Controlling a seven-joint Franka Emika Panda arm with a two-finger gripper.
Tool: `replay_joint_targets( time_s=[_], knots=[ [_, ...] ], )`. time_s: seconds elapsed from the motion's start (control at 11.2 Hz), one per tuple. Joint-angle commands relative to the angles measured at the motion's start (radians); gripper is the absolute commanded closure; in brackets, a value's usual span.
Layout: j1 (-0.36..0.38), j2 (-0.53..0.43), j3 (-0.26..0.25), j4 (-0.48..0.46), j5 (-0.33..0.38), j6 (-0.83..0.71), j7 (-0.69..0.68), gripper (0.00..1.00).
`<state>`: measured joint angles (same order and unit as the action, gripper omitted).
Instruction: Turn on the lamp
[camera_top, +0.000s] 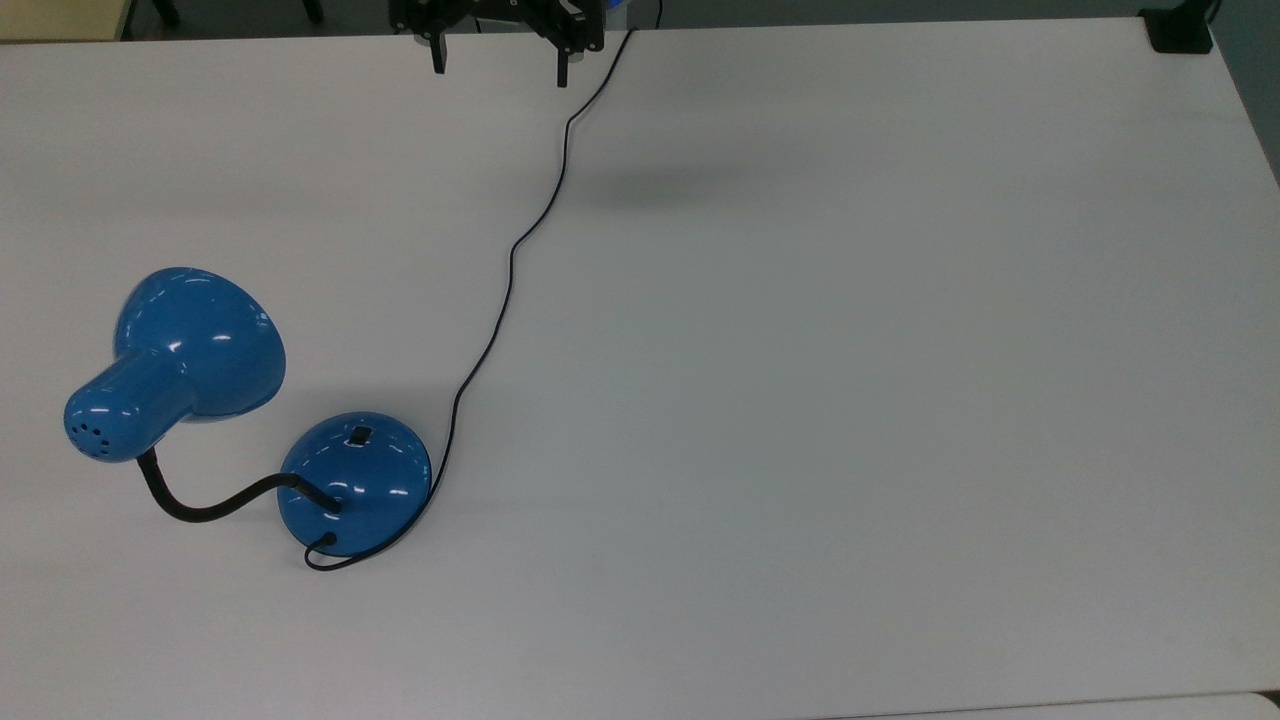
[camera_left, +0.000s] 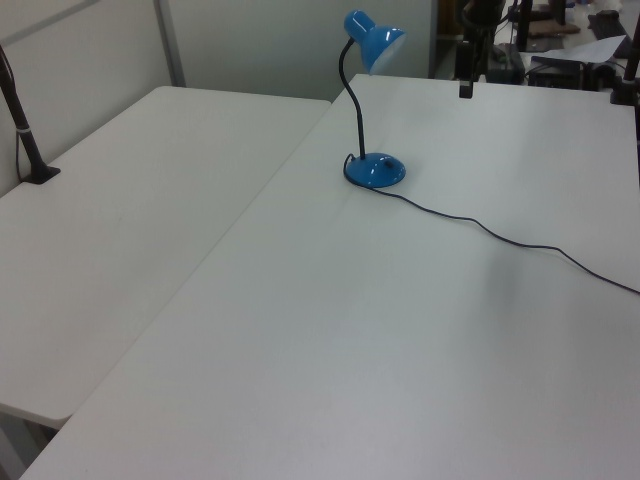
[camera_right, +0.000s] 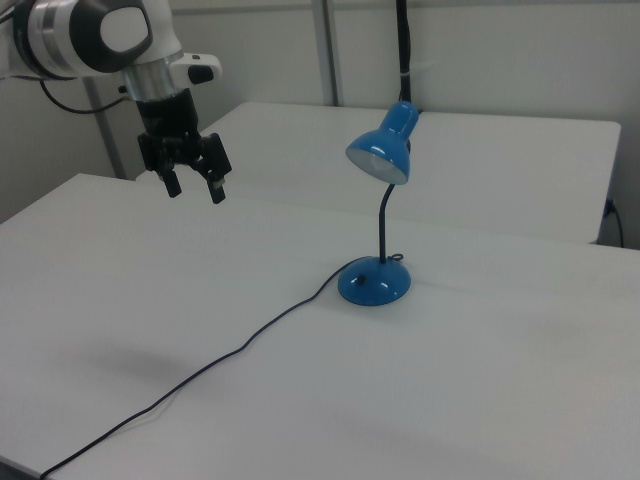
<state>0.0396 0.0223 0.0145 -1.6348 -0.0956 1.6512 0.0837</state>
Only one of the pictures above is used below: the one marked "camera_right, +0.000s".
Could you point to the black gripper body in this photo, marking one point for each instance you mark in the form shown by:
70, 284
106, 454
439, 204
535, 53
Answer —
167, 120

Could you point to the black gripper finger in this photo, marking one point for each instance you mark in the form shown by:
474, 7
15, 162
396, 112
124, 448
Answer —
172, 185
217, 165

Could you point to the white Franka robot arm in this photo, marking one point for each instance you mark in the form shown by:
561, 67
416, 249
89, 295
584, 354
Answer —
60, 35

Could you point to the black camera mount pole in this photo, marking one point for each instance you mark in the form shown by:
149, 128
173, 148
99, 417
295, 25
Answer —
405, 50

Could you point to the blue gooseneck desk lamp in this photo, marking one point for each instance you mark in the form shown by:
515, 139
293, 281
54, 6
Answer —
375, 287

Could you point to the grey metal partition post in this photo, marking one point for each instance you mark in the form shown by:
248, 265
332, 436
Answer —
327, 50
102, 135

